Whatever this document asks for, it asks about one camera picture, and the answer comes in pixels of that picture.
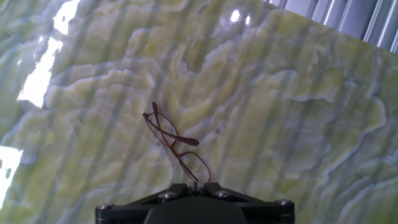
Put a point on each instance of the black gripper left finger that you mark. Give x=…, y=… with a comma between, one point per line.
x=174, y=191

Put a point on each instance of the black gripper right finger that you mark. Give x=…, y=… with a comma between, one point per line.
x=217, y=191

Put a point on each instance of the red frame glasses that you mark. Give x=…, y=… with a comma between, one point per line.
x=186, y=140

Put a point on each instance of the green marble pattern mat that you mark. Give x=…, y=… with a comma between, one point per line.
x=264, y=109

